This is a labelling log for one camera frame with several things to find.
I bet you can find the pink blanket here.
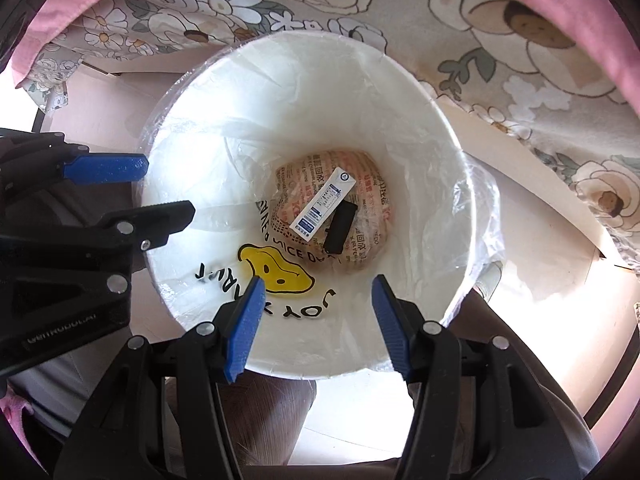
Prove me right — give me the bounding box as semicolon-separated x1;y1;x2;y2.
10;0;640;106

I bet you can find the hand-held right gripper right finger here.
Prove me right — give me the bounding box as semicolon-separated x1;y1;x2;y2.
371;274;583;480

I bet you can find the person's grey trouser leg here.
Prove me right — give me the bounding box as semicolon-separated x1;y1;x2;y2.
7;180;171;441

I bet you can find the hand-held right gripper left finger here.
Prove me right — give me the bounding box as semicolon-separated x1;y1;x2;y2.
47;275;267;480

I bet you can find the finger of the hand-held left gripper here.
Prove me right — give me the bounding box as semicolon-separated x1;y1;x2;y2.
0;130;150;191
0;201;196;281

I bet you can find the white paper trash bin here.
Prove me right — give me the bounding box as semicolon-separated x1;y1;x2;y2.
132;30;503;386

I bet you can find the black rectangular object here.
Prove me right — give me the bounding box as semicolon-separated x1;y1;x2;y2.
322;201;359;255

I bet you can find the floral bed sheet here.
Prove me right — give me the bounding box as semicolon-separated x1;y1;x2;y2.
25;0;640;271

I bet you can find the clear plastic bin liner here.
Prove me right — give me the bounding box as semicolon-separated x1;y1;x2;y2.
137;30;503;331

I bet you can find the white and blue carton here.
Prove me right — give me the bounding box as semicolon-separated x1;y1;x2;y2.
289;164;357;239

